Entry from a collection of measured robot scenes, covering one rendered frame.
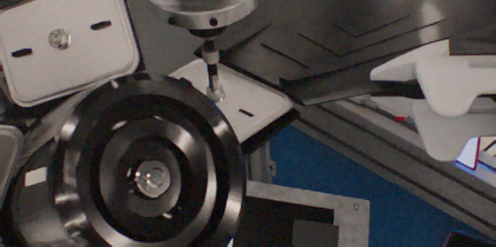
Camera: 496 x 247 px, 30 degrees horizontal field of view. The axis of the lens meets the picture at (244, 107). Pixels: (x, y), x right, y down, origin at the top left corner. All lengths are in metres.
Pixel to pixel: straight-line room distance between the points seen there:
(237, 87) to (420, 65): 0.12
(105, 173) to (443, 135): 0.24
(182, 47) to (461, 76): 1.13
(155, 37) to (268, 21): 0.98
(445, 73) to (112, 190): 0.23
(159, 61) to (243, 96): 1.07
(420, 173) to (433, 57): 0.48
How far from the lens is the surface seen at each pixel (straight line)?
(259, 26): 0.67
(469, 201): 1.06
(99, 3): 0.57
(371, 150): 1.11
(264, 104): 0.60
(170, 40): 1.68
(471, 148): 1.01
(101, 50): 0.57
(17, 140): 0.53
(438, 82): 0.61
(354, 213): 0.78
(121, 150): 0.51
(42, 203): 0.51
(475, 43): 0.62
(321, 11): 0.69
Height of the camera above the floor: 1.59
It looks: 41 degrees down
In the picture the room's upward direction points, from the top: 5 degrees counter-clockwise
